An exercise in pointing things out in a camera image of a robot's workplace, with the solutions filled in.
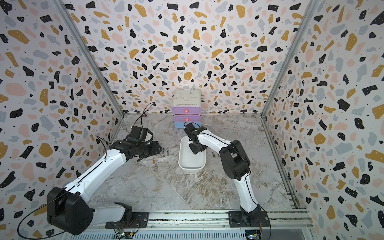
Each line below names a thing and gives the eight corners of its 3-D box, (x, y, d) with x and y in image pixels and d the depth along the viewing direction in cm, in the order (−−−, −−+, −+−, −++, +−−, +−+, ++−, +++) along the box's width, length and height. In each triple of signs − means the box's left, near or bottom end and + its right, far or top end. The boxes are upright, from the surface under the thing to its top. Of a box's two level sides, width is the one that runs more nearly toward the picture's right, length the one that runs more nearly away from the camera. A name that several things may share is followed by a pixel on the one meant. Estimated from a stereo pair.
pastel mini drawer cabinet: (175, 130, 114) (170, 107, 96) (177, 110, 128) (174, 88, 110) (201, 130, 114) (201, 107, 97) (201, 111, 128) (201, 88, 110)
